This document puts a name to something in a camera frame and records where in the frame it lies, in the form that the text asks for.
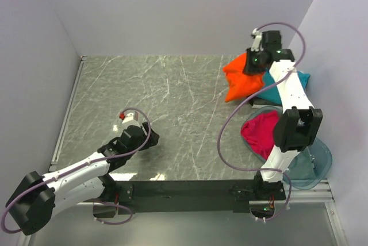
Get blue transparent plastic bin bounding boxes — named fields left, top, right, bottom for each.
left=241, top=106, right=332, bottom=190

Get teal grey t shirt in bin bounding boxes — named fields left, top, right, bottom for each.
left=287, top=152, right=316, bottom=181

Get orange t shirt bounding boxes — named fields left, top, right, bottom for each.
left=223, top=53, right=265, bottom=103

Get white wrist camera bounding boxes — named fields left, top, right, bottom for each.
left=251, top=28, right=262, bottom=52
left=119, top=111, right=139, bottom=125

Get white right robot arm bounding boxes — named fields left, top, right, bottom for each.
left=243, top=29, right=323, bottom=199

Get dark green folded t shirt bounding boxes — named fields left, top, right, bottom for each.
left=249, top=97, right=259, bottom=106

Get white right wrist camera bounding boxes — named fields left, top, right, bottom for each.
left=251, top=28, right=262, bottom=52

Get white folded t shirt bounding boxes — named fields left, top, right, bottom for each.
left=253, top=98, right=282, bottom=109

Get aluminium frame rail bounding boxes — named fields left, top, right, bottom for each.
left=48, top=56, right=86, bottom=172

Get teal folded t shirt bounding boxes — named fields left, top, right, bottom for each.
left=258, top=71, right=311, bottom=105

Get black base crossbar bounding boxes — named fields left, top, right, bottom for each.
left=97, top=179, right=286, bottom=213

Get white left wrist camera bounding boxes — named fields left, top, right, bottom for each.
left=119, top=111, right=139, bottom=125

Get magenta t shirt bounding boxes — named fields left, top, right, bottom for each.
left=240, top=110, right=279, bottom=161

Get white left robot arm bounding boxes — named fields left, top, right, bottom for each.
left=5, top=122, right=160, bottom=235

